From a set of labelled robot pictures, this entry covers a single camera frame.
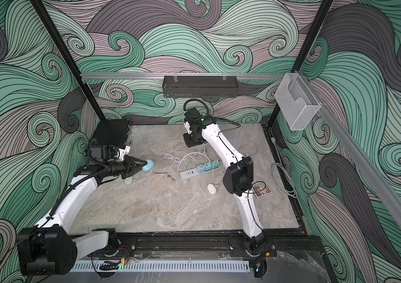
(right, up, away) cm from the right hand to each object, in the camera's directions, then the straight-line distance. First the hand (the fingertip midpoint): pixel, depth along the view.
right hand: (188, 143), depth 90 cm
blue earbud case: (-18, -10, -12) cm, 24 cm away
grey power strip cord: (+54, -19, +10) cm, 58 cm away
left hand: (-19, -8, -13) cm, 24 cm away
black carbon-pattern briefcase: (-54, +7, +32) cm, 63 cm away
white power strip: (+2, -17, +5) cm, 18 cm away
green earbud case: (-32, -20, +2) cm, 38 cm away
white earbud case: (+12, -23, 0) cm, 26 cm away
